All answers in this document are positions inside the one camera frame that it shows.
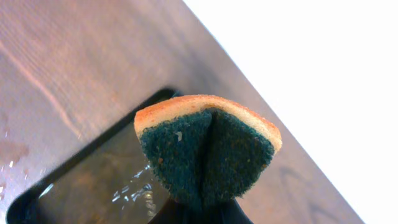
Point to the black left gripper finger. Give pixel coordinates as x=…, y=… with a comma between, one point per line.
x=177, y=213

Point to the green and yellow scrub sponge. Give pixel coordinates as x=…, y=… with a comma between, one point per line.
x=204, y=149

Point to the black rectangular water tray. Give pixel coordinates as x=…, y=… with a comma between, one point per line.
x=108, y=181

